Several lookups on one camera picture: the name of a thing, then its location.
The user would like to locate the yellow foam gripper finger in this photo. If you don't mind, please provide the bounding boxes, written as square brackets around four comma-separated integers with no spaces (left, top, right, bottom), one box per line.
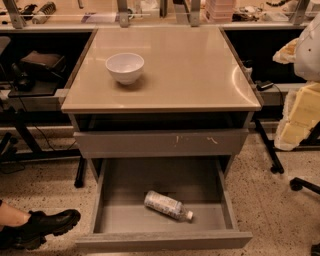
[274,83,320,151]

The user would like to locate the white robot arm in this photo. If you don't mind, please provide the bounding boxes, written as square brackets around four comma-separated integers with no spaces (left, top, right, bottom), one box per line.
[273,14,320,151]

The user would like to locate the grey drawer cabinet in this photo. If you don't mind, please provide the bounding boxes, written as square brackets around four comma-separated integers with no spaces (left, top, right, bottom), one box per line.
[62,26,261,171]

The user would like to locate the grey closed top drawer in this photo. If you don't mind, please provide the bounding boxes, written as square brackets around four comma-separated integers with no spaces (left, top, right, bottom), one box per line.
[74,129,248,158]

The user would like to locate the grey open middle drawer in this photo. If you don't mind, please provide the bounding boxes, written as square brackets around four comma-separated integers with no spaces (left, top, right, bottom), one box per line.
[76,157,252,252]

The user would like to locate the black power adapter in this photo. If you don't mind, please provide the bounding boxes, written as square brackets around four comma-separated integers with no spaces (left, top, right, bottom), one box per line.
[256,81,273,91]

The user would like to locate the black table leg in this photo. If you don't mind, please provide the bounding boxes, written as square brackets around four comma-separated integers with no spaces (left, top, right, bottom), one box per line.
[254,119,284,174]

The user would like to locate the black office chair base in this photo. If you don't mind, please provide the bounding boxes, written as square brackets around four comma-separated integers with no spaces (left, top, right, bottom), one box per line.
[290,177,320,195]

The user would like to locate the pink stacked plastic boxes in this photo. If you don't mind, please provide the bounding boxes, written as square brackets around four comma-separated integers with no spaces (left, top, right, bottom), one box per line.
[204,0,236,23]

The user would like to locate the white ceramic bowl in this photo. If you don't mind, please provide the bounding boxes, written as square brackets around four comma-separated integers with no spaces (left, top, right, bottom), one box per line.
[105,53,144,85]

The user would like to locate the black leather boot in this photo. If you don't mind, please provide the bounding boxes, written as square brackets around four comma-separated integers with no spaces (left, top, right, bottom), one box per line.
[0,209,81,250]

